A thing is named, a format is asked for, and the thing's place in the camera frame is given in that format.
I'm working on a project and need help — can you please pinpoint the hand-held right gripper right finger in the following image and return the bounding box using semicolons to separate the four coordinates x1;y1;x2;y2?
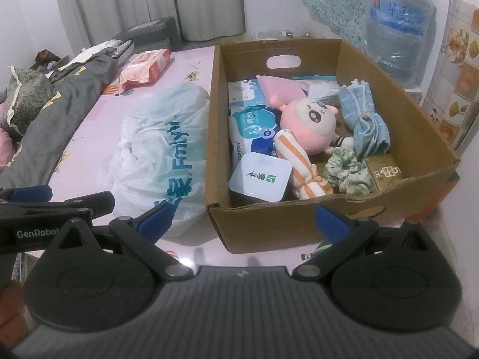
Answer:
292;205;428;282

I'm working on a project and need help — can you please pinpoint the grey duvet with yellow print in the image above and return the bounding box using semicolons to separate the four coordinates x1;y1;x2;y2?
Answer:
0;53;124;195

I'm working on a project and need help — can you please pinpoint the blue checked towel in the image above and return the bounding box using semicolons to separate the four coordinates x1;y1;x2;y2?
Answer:
338;79;391;158

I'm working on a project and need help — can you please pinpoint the pink printed blanket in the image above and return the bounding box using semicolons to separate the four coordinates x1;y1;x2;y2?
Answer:
0;90;19;169

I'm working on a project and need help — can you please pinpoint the white square tin box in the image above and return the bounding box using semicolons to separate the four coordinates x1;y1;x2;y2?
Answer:
228;152;293;203

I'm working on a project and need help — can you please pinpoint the blue water jug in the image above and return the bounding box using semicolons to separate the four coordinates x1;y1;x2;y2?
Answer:
363;0;438;83

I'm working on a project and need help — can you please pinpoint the white plastic bag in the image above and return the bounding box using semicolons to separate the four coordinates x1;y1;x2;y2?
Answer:
96;82;211;238

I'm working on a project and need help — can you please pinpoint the pink plush toy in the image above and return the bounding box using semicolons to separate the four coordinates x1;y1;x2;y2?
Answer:
269;95;354;156

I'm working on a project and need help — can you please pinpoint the floral wall panel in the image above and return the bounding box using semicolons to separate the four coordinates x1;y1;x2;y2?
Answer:
421;0;479;154

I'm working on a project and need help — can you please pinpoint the gold box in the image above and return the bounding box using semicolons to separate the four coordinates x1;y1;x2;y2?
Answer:
364;153;405;192

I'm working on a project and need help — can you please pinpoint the red pink tissue pack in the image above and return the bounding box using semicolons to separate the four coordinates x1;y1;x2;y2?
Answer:
119;48;173;91

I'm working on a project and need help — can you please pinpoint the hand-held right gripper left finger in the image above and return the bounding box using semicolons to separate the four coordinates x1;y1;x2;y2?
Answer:
56;206;191;282

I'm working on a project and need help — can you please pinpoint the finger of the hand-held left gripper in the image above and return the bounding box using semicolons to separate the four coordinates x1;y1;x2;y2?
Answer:
0;191;115;217
0;186;52;203

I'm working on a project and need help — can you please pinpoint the dark grey case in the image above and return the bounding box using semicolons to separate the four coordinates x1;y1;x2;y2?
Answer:
112;17;183;49

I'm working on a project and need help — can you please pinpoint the teal floral hanging cloth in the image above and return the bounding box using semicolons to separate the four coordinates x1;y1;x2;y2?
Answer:
301;0;378;40

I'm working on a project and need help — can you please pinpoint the person's left hand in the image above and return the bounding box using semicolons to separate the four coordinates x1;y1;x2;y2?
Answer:
0;282;31;345

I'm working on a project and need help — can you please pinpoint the blue white tissue pack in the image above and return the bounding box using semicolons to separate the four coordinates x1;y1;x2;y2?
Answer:
228;78;270;107

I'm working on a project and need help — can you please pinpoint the pink sponge pad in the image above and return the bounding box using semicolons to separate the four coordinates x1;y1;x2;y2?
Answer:
255;75;307;105

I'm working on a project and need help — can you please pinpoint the white small packet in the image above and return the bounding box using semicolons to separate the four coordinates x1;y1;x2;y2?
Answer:
305;81;342;102

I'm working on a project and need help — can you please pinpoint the orange striped towel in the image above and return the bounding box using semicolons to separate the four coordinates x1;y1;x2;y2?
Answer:
273;129;334;200

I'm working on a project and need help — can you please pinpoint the white striped pillow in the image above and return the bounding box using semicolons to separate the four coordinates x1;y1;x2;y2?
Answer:
56;38;135;72

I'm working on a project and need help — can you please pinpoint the blue wet wipes pack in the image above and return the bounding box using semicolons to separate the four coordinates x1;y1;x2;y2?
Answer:
229;105;281;165

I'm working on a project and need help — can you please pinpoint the teal packet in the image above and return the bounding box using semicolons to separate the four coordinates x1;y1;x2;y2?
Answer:
291;75;337;83

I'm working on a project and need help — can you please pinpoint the green floral scrunchie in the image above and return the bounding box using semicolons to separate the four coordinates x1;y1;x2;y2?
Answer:
324;147;371;196

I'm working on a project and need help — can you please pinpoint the dark brown bag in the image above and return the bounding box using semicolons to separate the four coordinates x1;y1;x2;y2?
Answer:
34;48;62;70

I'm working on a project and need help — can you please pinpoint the brown cardboard box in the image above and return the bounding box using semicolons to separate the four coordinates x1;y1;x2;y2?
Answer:
205;37;462;255

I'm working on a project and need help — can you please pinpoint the grey window curtain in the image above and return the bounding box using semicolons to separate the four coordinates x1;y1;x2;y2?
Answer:
62;0;248;42

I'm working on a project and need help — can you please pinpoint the green patterned pillow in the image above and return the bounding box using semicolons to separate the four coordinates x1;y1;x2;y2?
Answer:
5;65;57;137

